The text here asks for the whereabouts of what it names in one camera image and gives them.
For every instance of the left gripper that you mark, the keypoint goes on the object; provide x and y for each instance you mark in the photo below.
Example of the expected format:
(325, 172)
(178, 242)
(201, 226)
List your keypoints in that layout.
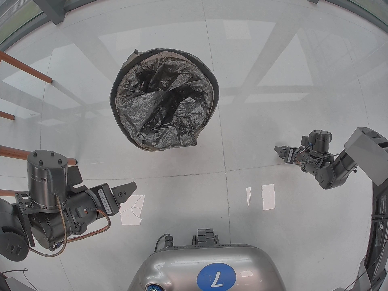
(103, 202)

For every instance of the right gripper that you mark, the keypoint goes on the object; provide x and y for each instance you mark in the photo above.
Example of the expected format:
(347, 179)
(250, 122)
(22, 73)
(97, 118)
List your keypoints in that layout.
(295, 158)

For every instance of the black plastic bag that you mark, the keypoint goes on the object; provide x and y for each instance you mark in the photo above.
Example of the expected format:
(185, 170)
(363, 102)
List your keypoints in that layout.
(163, 108)

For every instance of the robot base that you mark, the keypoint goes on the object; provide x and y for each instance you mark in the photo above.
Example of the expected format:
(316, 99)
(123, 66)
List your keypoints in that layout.
(182, 268)

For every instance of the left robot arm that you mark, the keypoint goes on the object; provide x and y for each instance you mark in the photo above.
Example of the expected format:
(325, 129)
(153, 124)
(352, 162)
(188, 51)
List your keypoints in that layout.
(45, 177)

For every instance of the white wooden chair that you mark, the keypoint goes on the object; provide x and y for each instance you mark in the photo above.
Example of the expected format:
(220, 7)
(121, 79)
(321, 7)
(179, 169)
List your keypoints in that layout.
(30, 69)

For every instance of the window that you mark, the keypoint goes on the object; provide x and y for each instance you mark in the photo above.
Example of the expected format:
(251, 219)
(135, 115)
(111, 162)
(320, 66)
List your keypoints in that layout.
(45, 1)

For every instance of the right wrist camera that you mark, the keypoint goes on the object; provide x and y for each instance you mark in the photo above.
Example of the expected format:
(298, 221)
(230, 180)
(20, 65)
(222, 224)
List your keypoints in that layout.
(304, 140)

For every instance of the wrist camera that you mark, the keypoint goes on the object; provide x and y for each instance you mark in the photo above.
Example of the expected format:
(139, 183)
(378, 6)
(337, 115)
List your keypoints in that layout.
(74, 176)
(304, 140)

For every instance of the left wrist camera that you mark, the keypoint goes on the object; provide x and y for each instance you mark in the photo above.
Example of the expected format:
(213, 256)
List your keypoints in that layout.
(74, 176)

